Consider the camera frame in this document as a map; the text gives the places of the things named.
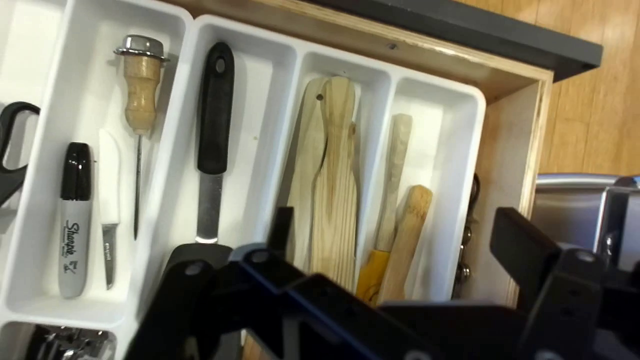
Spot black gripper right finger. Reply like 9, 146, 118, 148
488, 203, 640, 360

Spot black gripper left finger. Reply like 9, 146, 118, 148
122, 203, 299, 360

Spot wooden spurtle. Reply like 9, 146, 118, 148
378, 184, 437, 308

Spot wooden drawer grey front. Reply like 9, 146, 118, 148
166, 0, 607, 315

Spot stainless steel refrigerator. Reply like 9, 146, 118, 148
532, 170, 640, 276

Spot shiny metal utensil bunch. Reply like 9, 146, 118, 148
22, 323, 117, 360

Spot Sharpie marker black cap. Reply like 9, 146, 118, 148
56, 139, 95, 300

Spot flat wooden spatula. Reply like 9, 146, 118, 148
287, 77, 336, 271
309, 74, 366, 294

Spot black spatula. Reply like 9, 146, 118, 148
162, 40, 237, 269

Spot wooden stick yellow end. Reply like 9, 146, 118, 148
356, 111, 416, 305

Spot white plastic cutlery tray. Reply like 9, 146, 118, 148
0, 0, 488, 360

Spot small white handled knife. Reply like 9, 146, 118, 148
98, 127, 122, 292

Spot black handled scissors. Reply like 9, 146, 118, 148
0, 99, 42, 210

